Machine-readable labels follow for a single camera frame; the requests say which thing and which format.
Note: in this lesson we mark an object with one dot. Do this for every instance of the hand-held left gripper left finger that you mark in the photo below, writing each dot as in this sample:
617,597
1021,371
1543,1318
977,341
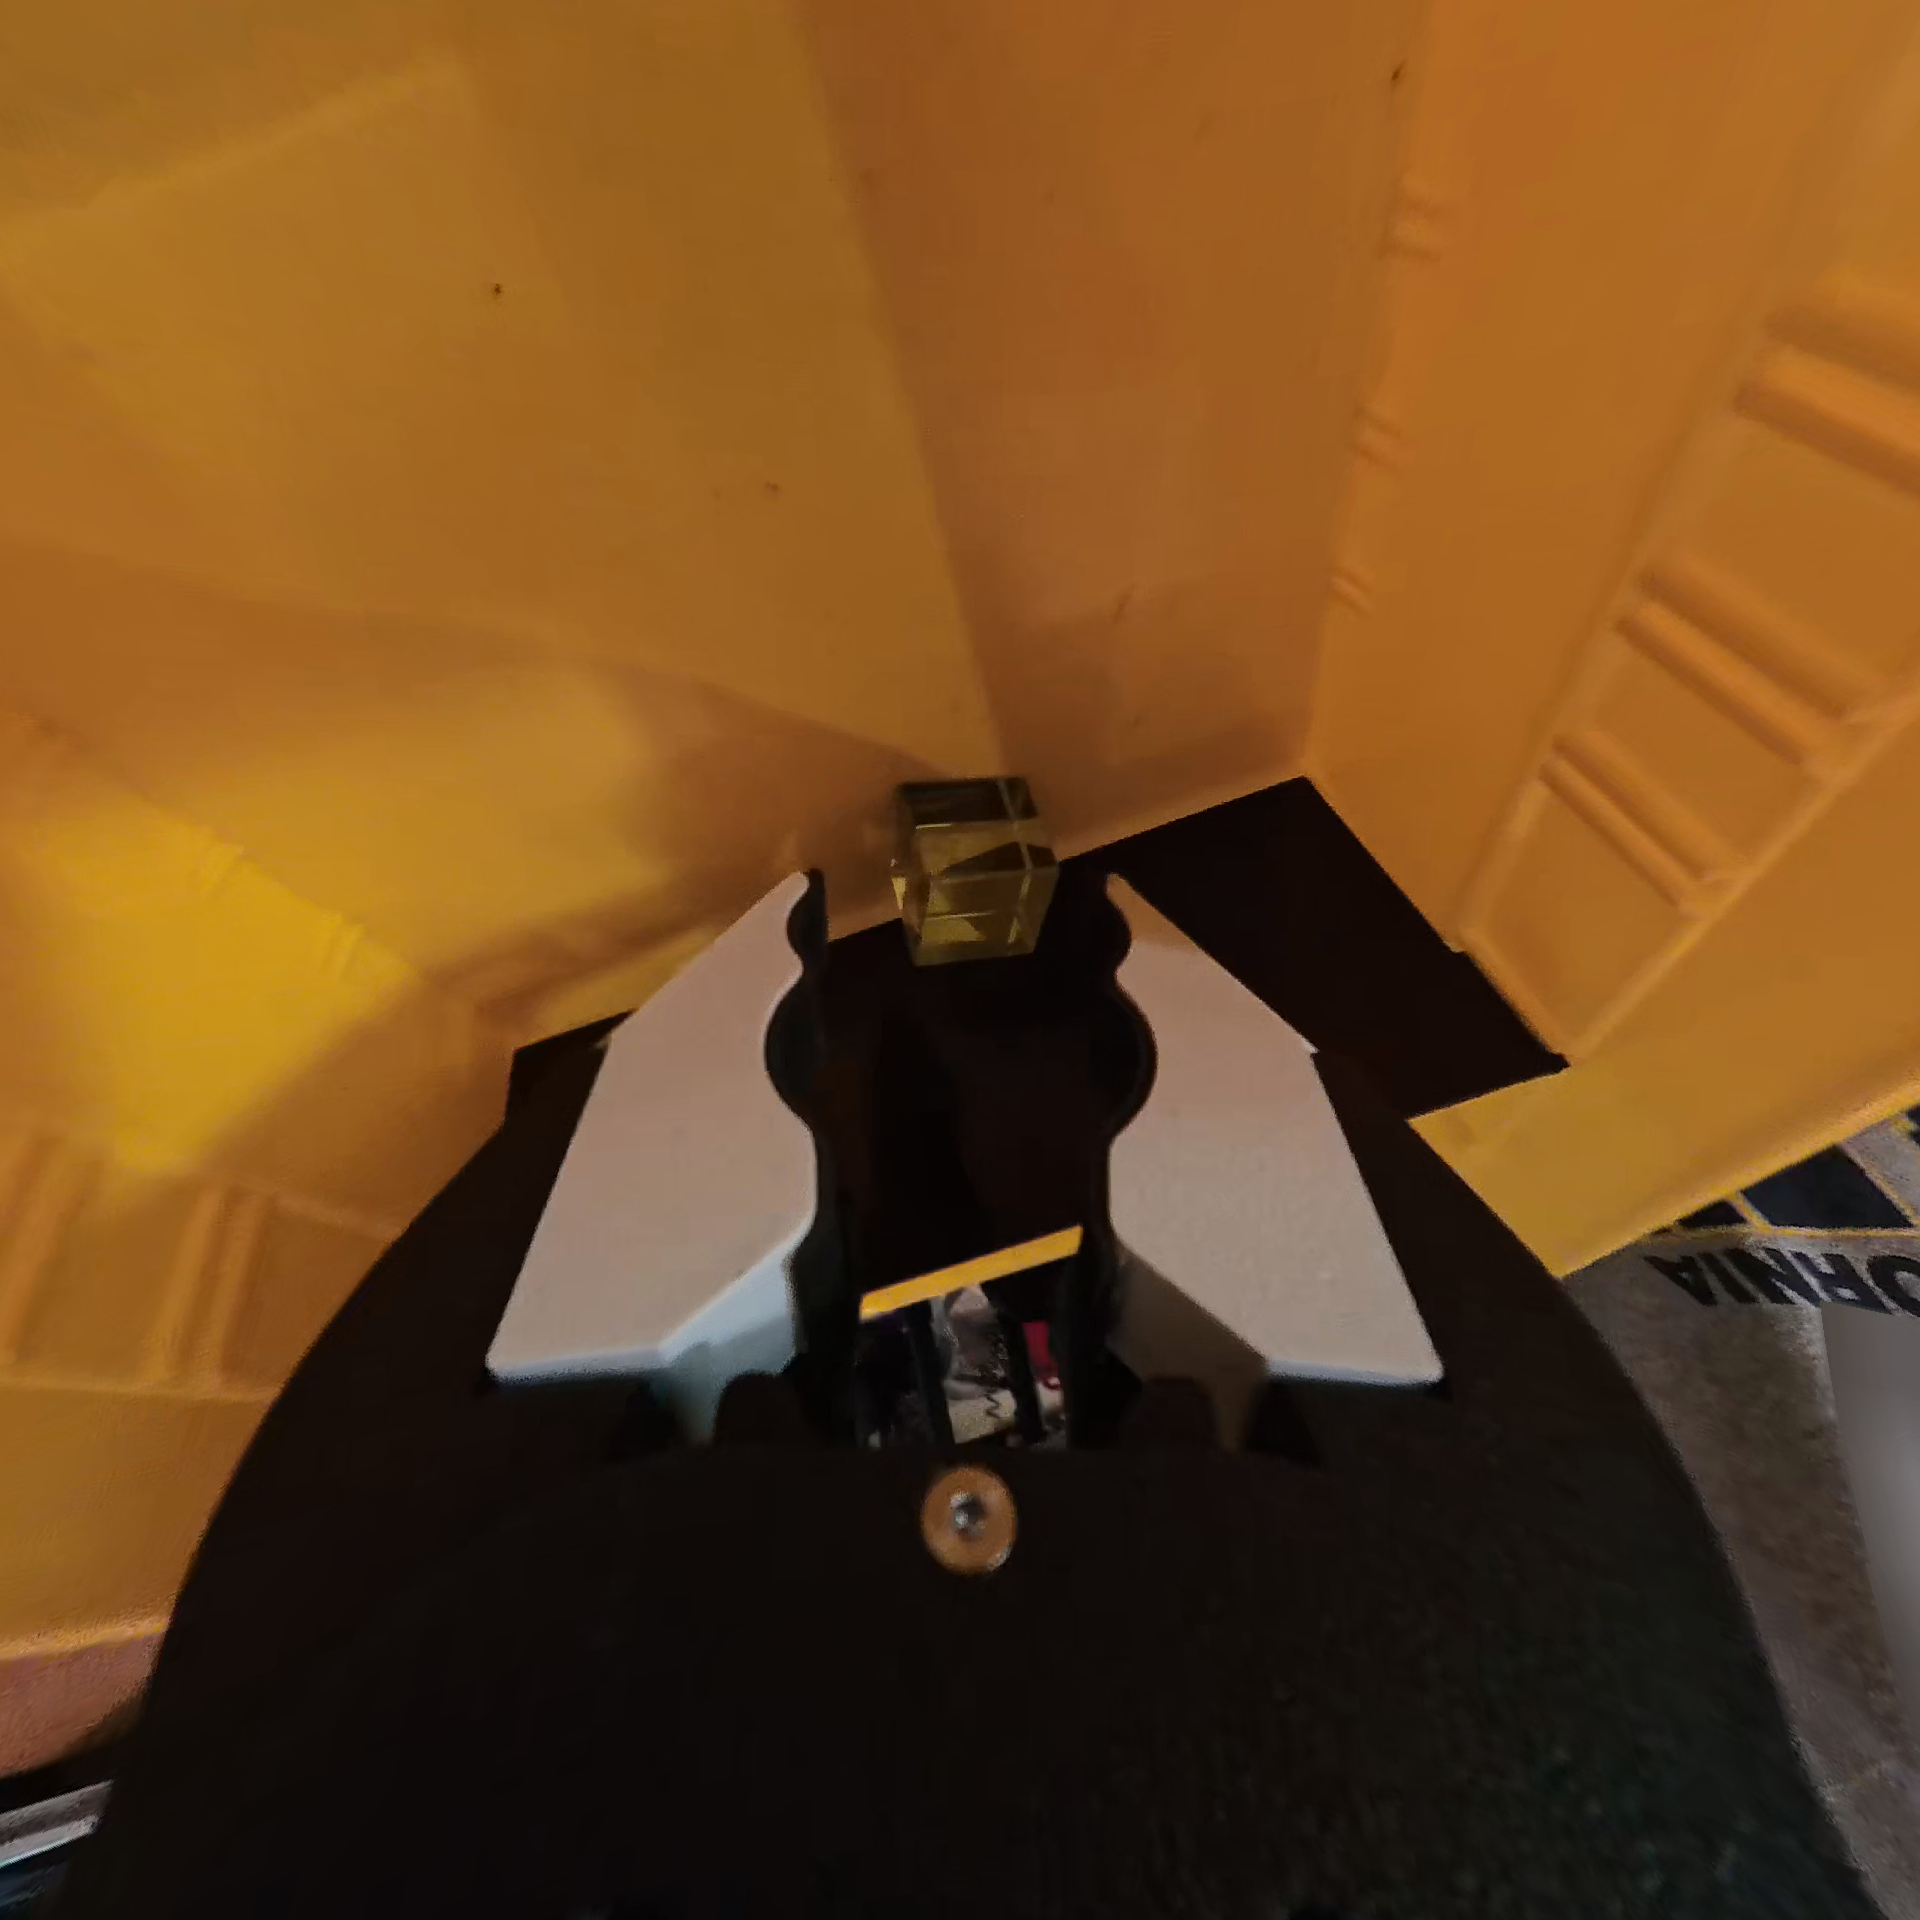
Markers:
662,1186

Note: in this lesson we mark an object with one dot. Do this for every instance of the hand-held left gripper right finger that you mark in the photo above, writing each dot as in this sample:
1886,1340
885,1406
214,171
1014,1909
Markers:
1275,1201

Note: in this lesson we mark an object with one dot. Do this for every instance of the yellow-green transparent cube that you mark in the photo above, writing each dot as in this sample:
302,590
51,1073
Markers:
974,885

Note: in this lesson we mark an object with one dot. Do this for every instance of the yellow plastic bin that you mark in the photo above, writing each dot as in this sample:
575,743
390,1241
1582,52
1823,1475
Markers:
599,452

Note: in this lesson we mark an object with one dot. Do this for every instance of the person's grey printed sweatshirt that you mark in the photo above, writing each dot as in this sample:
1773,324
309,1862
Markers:
1695,1470

